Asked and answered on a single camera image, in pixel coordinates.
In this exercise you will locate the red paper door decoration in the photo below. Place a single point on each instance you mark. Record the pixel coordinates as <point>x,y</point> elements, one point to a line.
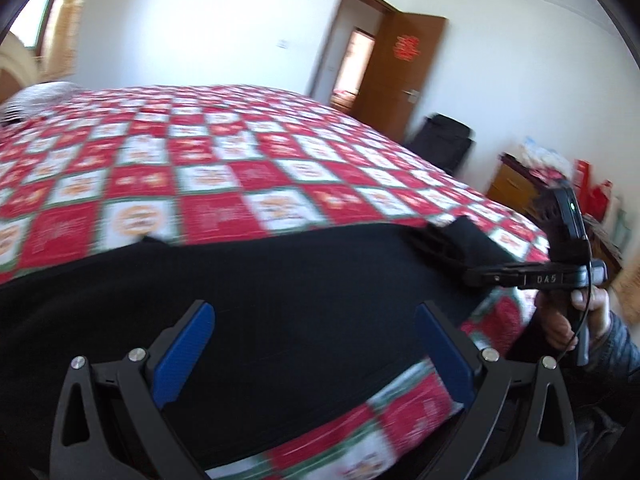
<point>404,47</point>

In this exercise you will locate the bed with red patchwork quilt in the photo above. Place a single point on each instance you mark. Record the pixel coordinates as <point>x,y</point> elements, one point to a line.
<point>225,160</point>

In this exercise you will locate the brown door frame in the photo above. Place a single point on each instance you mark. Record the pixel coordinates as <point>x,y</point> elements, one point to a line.
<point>325,45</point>

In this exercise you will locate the striped pillow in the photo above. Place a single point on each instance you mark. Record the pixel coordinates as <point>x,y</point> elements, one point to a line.
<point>35,100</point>

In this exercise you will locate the narrow yellow curtain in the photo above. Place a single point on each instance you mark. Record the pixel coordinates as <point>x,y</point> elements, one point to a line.
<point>62,25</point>

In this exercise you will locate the white plastic bag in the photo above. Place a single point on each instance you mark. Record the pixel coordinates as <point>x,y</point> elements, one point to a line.
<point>537,152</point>

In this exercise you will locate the red bag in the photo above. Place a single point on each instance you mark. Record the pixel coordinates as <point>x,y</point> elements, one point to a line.
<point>592,192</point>

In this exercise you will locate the black pants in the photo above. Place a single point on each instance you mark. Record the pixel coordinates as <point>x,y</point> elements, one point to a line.
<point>275,290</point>

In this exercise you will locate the window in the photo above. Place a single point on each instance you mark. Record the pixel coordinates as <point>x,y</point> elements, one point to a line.
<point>35,15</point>

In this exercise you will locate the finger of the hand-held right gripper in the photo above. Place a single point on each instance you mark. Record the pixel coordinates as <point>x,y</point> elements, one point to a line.
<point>435,247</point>

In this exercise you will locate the person's quilted jacket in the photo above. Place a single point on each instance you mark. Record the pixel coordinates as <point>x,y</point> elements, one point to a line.
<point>607,440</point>

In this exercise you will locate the wooden cabinet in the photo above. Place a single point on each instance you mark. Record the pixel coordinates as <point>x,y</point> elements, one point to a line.
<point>515,185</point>

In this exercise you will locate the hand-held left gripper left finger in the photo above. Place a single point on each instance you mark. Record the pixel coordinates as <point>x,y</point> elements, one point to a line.
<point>182,347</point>

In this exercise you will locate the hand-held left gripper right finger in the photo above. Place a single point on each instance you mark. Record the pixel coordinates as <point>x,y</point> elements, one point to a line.
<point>447,347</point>

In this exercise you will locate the black folding chair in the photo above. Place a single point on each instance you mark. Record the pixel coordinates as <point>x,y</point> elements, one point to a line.
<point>442,142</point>

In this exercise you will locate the brown wooden door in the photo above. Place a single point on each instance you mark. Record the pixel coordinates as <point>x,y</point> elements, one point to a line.
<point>400,75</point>

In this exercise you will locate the person's right hand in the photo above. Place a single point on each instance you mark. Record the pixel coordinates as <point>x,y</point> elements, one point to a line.
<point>557,320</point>

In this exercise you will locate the person's right forearm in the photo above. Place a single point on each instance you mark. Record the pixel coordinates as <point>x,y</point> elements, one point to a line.
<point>622,340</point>

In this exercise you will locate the cream wooden bed headboard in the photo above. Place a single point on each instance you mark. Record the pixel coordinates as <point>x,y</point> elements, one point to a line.
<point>15,70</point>

